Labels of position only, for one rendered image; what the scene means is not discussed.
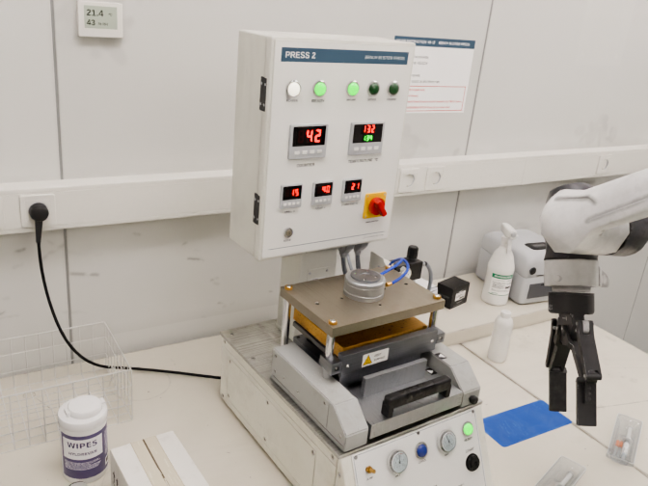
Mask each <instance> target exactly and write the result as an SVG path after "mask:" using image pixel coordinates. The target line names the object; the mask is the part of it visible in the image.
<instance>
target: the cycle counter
mask: <svg viewBox="0 0 648 486"><path fill-rule="evenodd" d="M322 129H323V127H321V128H298V129H297V142H296V145H307V144H321V140H322Z"/></svg>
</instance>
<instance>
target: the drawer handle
mask: <svg viewBox="0 0 648 486"><path fill-rule="evenodd" d="M450 390H451V379H450V378H449V377H448V376H447V375H443V376H440V377H437V378H434V379H431V380H428V381H425V382H422V383H419V384H416V385H413V386H411V387H408V388H405V389H403V390H400V391H395V392H392V393H389V394H386V395H385V398H384V400H383V403H382V410H381V414H382V415H384V416H385V417H386V418H387V419H390V418H392V415H393V409H395V408H397V407H400V406H403V405H406V404H409V403H411V402H414V401H417V400H420V399H423V398H424V397H427V396H430V395H433V394H436V393H439V394H441V395H442V396H443V397H449V395H450Z"/></svg>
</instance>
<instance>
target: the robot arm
mask: <svg viewBox="0 0 648 486"><path fill-rule="evenodd" d="M540 227H541V234H542V235H543V237H544V239H545V243H546V253H545V256H544V286H551V287H552V291H560V292H548V311H549V312H550V313H558V318H552V320H551V333H550V339H549V345H548V352H547V358H546V362H545V366H546V367H548V370H549V411H551V412H567V372H568V371H567V369H566V367H565V366H566V362H567V359H568V356H569V353H570V350H571V351H572V354H573V358H574V362H575V365H576V369H577V372H578V375H579V377H577V379H576V425H578V426H597V381H598V380H599V381H601V380H602V377H603V376H602V371H601V367H600V362H599V357H598V352H597V346H596V341H595V337H594V323H593V321H592V320H584V316H585V315H586V314H593V313H594V312H595V293H582V292H590V290H591V287H609V276H608V275H607V274H606V273H605V272H604V271H603V270H602V268H601V267H600V266H599V260H598V256H613V257H626V256H630V255H633V254H636V253H637V252H639V251H640V250H641V249H642V248H643V247H644V246H645V244H646V243H647V241H648V168H647V169H644V170H642V171H639V172H636V173H633V174H630V175H625V176H623V177H620V178H617V179H615V180H612V181H609V182H606V183H603V184H601V185H598V186H595V187H593V186H592V185H590V184H588V183H583V182H575V183H567V184H563V185H560V186H558V187H556V188H554V189H553V190H551V191H550V193H549V195H548V197H547V200H546V205H545V206H544V208H543V211H542V213H541V215H540Z"/></svg>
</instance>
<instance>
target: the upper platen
mask: <svg viewBox="0 0 648 486"><path fill-rule="evenodd" d="M293 319H294V320H295V321H293V326H294V327H295V328H296V329H297V330H298V331H299V332H301V333H302V334H303V335H304V336H305V337H306V338H308V339H309V340H310V341H311V342H312V343H314V344H315V345H316V346H317V347H318V348H319V349H320V350H322V351H323V352H324V353H325V348H326V339H327V334H326V333H325V332H324V331H322V330H321V329H320V328H319V327H318V326H316V325H315V324H314V323H313V322H311V321H310V320H309V319H308V318H307V317H305V316H304V315H303V314H302V313H300V312H299V311H298V310H297V309H295V308H294V314H293ZM426 328H427V325H426V324H425V323H423V322H422V321H420V320H419V319H417V318H415V317H414V316H413V317H410V318H406V319H402V320H398V321H394V322H391V323H388V324H384V325H380V326H376V327H372V328H368V329H364V330H361V331H358V332H354V333H350V334H346V335H342V336H338V337H336V341H335V350H334V356H336V357H338V353H339V352H343V351H346V350H350V349H353V348H357V347H361V346H364V345H368V344H371V343H374V342H378V341H381V340H385V339H389V338H395V337H398V336H402V335H406V334H409V333H412V332H415V331H419V330H423V329H426Z"/></svg>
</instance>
